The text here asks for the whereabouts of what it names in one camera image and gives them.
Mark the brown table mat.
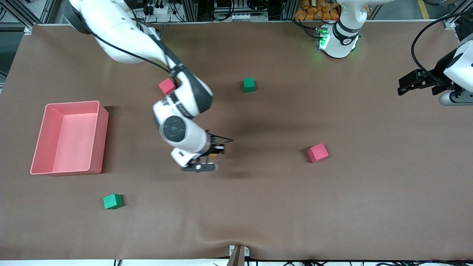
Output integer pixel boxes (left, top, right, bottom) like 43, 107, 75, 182
0, 20, 473, 261

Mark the red foam cube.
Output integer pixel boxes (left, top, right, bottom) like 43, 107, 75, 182
307, 143, 330, 164
158, 78, 176, 96

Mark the orange packets pile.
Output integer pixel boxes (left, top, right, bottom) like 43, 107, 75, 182
294, 0, 340, 21

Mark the white socket strip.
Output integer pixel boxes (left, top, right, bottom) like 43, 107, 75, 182
228, 13, 269, 21

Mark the pink plastic bin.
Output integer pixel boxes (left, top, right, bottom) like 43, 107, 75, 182
30, 100, 110, 176

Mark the white power strip with plugs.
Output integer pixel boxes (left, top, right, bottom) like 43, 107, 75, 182
142, 2, 171, 16

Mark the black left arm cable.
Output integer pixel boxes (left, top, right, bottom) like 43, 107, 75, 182
411, 9, 473, 87

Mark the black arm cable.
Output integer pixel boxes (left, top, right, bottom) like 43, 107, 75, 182
411, 9, 473, 87
87, 30, 235, 145

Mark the aluminium frame profile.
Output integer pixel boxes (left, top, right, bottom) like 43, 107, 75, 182
180, 0, 199, 23
442, 0, 473, 30
0, 0, 61, 35

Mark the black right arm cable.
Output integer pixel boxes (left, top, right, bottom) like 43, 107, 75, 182
87, 30, 235, 145

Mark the grey metal clamp bracket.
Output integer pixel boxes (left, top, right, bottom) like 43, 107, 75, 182
228, 245, 250, 266

